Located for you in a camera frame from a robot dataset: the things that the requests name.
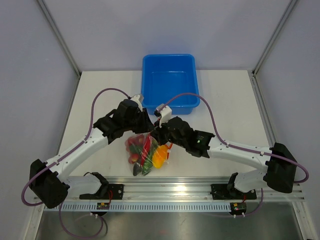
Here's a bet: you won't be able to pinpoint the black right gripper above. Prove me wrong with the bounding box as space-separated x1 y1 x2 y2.
151 116 188 149

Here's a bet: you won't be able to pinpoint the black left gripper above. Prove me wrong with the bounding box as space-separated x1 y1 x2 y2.
124 108 155 134

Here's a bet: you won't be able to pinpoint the red yellow fake grapes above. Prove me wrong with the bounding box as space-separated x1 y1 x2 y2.
125 134 145 164

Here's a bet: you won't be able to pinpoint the yellow fake bell pepper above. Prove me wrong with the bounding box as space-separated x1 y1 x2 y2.
152 144 170 169

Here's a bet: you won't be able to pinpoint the clear zip top bag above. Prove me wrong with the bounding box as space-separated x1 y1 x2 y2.
125 133 173 177

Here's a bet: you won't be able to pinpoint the green fake cucumber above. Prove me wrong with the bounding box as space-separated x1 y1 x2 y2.
132 160 153 176

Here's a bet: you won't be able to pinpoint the red fake chili pepper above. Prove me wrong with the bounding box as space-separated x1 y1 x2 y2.
140 134 151 167

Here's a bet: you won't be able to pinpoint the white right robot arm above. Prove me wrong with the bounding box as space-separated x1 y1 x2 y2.
150 116 297 200

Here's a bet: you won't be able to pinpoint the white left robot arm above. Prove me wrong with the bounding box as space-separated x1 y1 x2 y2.
27 94 153 209

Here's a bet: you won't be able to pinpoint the blue plastic bin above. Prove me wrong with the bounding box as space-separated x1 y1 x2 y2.
141 54 199 115

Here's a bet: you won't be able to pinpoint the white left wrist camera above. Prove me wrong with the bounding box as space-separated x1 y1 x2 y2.
130 93 144 112

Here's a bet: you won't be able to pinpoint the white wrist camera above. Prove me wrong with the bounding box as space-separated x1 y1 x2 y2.
130 93 144 112
154 104 172 128

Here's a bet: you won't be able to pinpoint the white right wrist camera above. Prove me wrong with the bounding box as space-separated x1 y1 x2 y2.
154 104 172 128

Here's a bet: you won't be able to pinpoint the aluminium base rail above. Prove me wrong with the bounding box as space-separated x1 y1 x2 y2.
34 176 306 203

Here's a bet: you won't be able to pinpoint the white slotted cable duct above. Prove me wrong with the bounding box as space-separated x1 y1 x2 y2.
61 202 231 213

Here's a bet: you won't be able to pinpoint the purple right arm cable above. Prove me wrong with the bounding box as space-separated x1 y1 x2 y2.
158 92 310 217

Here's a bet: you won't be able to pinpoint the left aluminium frame post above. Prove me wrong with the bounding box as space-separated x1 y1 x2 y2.
35 0 82 79

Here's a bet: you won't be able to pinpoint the aluminium frame post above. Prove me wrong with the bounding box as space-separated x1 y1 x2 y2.
35 0 82 79
252 0 300 77

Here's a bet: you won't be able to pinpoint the right aluminium frame post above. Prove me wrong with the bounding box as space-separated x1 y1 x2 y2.
252 0 300 77

